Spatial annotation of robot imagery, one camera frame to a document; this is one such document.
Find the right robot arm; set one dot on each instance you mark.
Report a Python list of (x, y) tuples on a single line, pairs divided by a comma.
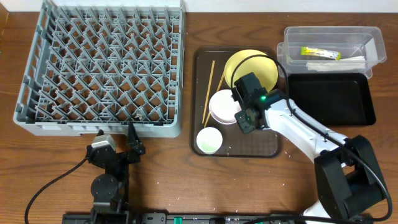
[(349, 179)]

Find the clear plastic bin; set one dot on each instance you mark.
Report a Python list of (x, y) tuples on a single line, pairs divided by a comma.
[(350, 41)]

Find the right wooden chopstick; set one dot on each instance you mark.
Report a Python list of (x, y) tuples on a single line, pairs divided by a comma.
[(217, 90)]

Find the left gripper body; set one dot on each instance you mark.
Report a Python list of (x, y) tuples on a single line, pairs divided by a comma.
[(121, 156)]

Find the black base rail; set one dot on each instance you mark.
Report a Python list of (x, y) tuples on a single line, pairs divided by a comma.
[(154, 218)]

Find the green snack wrapper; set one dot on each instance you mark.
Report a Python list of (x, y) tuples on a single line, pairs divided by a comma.
[(312, 51)]

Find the yellow plate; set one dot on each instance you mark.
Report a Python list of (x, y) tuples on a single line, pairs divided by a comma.
[(264, 68)]

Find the black plastic bin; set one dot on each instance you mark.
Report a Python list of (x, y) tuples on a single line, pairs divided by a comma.
[(334, 99)]

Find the pale green cup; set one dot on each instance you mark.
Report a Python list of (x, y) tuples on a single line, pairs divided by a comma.
[(209, 140)]

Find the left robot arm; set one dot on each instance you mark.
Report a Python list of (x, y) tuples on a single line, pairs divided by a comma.
[(110, 190)]

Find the dark brown serving tray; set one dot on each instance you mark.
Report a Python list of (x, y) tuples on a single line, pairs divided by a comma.
[(208, 66)]

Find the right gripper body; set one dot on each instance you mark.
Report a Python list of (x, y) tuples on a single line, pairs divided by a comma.
[(245, 122)]

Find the grey dish rack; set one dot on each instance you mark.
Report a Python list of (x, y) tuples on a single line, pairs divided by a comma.
[(102, 66)]

